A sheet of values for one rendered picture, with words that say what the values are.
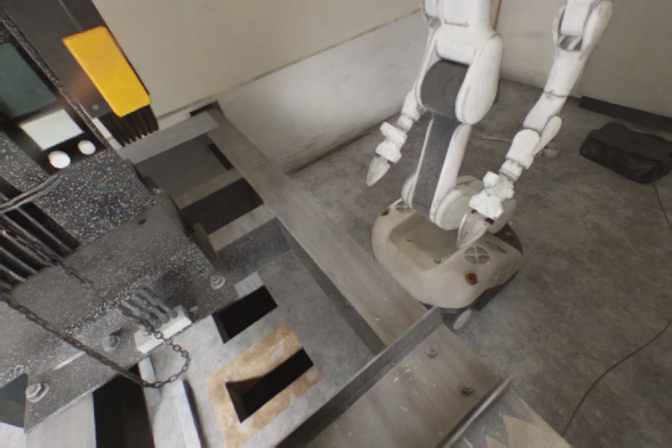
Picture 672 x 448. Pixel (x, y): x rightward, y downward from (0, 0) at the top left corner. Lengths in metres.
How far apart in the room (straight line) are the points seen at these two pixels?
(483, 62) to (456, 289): 0.78
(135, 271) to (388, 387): 0.64
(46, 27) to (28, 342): 0.62
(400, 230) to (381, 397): 0.83
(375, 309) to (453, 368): 0.23
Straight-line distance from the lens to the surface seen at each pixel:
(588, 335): 1.74
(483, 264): 1.36
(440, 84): 1.05
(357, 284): 0.95
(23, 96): 1.02
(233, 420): 1.66
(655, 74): 2.79
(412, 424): 0.81
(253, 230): 1.21
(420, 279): 1.32
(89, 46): 0.87
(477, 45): 1.02
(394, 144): 1.31
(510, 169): 1.09
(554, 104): 1.11
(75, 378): 1.19
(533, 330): 1.68
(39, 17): 0.89
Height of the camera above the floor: 1.46
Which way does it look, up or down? 43 degrees down
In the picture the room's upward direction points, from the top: 13 degrees counter-clockwise
